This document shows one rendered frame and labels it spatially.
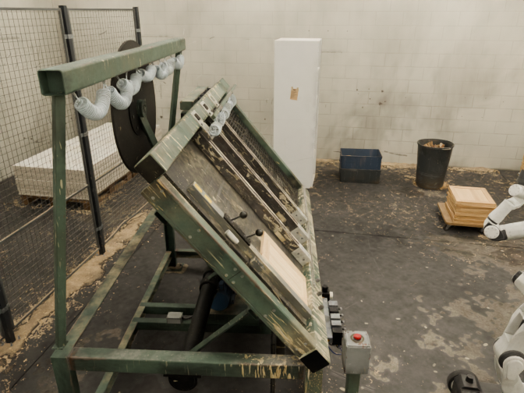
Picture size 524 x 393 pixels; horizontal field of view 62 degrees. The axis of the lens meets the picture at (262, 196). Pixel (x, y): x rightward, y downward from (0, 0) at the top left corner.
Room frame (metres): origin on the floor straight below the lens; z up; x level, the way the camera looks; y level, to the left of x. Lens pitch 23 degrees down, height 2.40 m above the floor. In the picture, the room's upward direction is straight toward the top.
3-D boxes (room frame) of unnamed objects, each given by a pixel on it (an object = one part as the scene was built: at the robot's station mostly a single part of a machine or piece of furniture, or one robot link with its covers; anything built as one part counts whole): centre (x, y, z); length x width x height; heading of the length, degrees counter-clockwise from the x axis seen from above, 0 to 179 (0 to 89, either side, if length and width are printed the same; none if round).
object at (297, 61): (6.36, -0.51, 1.03); 0.61 x 0.58 x 2.05; 169
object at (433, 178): (6.16, -2.51, 0.33); 0.52 x 0.51 x 0.65; 169
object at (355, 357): (1.71, -0.47, 0.84); 0.12 x 0.12 x 0.18; 87
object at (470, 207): (4.86, -2.45, 0.20); 0.61 x 0.53 x 0.40; 169
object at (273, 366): (2.80, 0.33, 0.41); 2.20 x 1.38 x 0.83; 177
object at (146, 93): (2.72, 0.75, 1.85); 0.80 x 0.06 x 0.80; 177
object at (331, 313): (2.16, -0.42, 0.69); 0.50 x 0.14 x 0.24; 177
